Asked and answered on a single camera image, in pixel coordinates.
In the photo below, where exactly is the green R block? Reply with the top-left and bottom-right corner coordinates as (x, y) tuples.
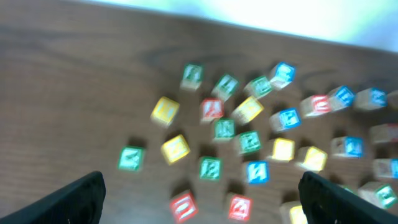
(234, 131), (262, 155)

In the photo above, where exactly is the green Z block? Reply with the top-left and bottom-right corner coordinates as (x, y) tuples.
(244, 75), (273, 99)

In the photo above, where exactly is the blue L block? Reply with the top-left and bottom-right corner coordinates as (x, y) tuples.
(373, 159), (397, 179)

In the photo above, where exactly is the green L block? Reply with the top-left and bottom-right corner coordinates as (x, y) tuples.
(211, 73), (239, 101)

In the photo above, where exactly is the blue P block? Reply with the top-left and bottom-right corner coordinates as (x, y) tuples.
(269, 108), (302, 133)

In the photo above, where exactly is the red U block lower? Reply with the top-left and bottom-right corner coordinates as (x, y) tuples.
(170, 190), (198, 223)

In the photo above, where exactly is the yellow block bottom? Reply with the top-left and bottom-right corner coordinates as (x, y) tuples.
(280, 201), (308, 224)

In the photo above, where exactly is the green B block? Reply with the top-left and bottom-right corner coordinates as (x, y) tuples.
(199, 156), (223, 181)

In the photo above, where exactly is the green 4 block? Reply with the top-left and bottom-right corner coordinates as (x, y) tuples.
(339, 185), (357, 195)

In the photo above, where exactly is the yellow S block upper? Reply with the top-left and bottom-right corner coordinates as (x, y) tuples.
(231, 96), (264, 125)

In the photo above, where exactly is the blue 5 block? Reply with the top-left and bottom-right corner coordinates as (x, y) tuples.
(354, 88), (387, 111)

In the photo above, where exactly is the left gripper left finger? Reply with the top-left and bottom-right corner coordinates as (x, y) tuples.
(1, 171), (106, 224)

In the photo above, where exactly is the green block top left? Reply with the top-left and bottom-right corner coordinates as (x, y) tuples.
(180, 63), (204, 91)

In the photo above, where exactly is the red U block upper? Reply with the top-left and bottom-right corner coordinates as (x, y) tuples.
(300, 95), (331, 118)

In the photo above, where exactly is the red E block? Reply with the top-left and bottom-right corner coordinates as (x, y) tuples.
(227, 193), (252, 222)

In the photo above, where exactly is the yellow K block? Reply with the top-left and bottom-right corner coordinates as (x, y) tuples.
(150, 96), (180, 127)

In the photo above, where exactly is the yellow C block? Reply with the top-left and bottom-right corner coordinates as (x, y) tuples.
(266, 138), (295, 162)

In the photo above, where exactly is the green J block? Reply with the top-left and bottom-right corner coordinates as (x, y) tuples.
(358, 182), (397, 209)

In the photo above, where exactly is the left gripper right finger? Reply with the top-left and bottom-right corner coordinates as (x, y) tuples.
(298, 171), (397, 224)

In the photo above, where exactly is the blue block top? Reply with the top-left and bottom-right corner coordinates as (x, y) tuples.
(269, 62), (296, 90)

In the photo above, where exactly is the red A block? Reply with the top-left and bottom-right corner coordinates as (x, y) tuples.
(201, 98), (224, 123)

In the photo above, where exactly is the blue D block left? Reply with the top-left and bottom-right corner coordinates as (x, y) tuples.
(328, 85), (355, 111)

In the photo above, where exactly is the red I block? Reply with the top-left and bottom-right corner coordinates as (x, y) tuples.
(369, 123), (397, 144)

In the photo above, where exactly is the yellow S block lower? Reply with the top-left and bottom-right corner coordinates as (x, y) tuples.
(161, 134), (190, 165)

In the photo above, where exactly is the red u block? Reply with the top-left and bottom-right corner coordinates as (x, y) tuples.
(300, 95), (331, 118)
(170, 190), (198, 223)

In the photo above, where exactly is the green N block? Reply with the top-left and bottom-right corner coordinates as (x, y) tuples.
(213, 118), (235, 141)

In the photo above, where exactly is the blue 2 block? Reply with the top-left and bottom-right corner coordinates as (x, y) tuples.
(243, 161), (270, 185)

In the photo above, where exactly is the green V block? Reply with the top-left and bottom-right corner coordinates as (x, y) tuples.
(118, 146), (145, 172)

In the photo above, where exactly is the yellow s block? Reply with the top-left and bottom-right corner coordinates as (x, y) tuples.
(231, 96), (264, 125)
(161, 134), (190, 165)

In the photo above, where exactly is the blue T block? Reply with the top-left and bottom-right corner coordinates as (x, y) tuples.
(331, 136), (364, 158)

